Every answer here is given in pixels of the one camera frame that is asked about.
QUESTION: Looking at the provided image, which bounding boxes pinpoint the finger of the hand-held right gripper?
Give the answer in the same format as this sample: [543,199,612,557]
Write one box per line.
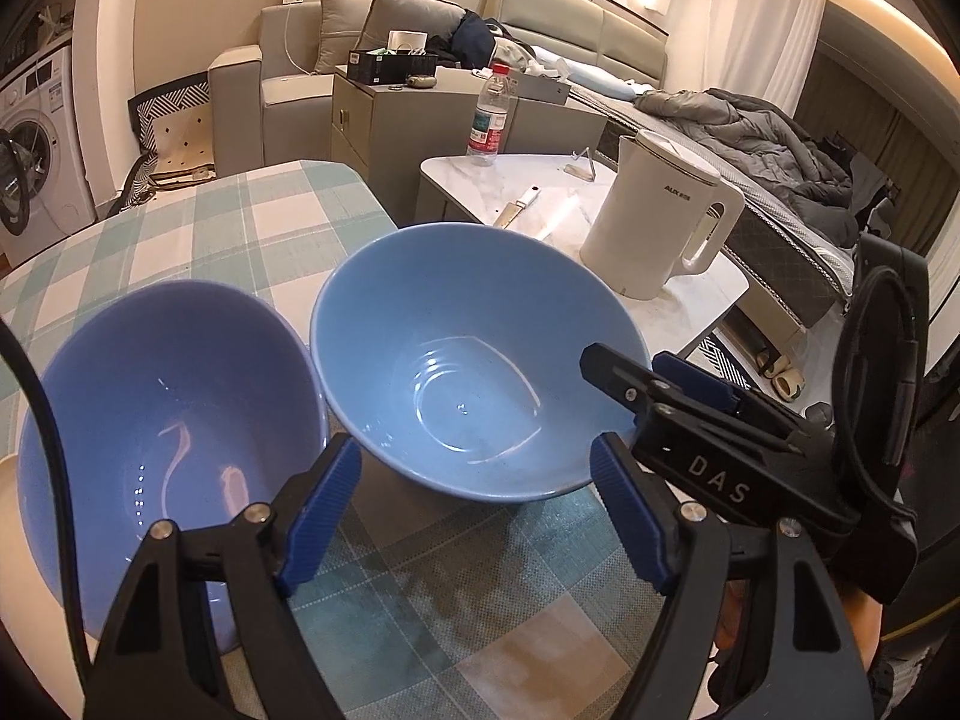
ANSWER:
[580,343,659,415]
[651,351,797,441]

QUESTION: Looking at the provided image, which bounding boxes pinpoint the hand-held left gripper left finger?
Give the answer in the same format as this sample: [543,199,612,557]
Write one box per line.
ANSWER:
[81,433,364,720]

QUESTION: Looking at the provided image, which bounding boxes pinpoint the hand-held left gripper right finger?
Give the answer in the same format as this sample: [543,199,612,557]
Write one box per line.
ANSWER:
[589,431,877,720]

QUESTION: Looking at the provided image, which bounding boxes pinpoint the blue bowl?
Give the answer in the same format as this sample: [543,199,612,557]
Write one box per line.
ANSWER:
[16,279,331,653]
[309,221,652,503]

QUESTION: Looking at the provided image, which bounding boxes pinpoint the person's right hand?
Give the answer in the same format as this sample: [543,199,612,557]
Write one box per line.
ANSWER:
[838,586,882,682]

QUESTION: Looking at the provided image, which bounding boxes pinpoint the white electric kettle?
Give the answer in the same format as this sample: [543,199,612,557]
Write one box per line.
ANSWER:
[579,129,746,301]

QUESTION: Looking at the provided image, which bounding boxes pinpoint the kitchen knife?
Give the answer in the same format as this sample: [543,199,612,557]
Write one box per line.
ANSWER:
[491,185,542,230]

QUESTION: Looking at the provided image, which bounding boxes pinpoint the white marble side table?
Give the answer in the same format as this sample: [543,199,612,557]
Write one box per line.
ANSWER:
[416,154,751,361]

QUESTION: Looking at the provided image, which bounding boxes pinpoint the grey duvet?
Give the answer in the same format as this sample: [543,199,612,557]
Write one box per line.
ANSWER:
[634,86,893,241]

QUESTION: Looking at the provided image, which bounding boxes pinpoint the clear water bottle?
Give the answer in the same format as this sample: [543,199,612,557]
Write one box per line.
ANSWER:
[466,64,514,166]

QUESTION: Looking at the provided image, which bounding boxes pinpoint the light blue pillow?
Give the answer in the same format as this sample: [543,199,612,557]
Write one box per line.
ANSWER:
[559,60,638,98]

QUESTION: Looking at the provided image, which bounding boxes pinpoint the teal checked tablecloth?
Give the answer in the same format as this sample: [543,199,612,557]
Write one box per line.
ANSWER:
[0,159,721,720]

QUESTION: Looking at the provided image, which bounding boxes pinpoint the beige bedside cabinet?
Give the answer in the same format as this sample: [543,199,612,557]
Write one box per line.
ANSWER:
[330,64,608,196]

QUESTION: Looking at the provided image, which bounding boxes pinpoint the bed with padded headboard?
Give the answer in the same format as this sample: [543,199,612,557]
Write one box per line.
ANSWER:
[480,0,860,331]

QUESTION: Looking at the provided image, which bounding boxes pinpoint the dark blue clothes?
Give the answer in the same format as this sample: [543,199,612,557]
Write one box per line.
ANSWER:
[442,11,503,68]

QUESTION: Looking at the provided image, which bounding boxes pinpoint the white curtain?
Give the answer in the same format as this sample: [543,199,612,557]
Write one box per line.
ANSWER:
[705,0,826,95]

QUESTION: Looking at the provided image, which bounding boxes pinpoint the black box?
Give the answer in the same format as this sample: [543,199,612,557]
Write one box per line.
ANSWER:
[346,49,438,86]

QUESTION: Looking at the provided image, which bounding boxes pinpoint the black white patterned cushion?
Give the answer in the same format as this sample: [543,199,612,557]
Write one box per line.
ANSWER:
[105,73,218,218]

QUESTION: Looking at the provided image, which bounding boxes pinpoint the grey pillow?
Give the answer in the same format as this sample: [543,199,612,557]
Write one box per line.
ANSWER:
[313,0,376,76]
[354,0,488,53]

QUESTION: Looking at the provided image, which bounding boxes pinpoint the white washing machine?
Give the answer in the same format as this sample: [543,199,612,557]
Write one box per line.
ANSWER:
[0,37,98,267]

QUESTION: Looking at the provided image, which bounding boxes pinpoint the black cable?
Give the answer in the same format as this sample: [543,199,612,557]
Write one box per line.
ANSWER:
[0,319,95,691]

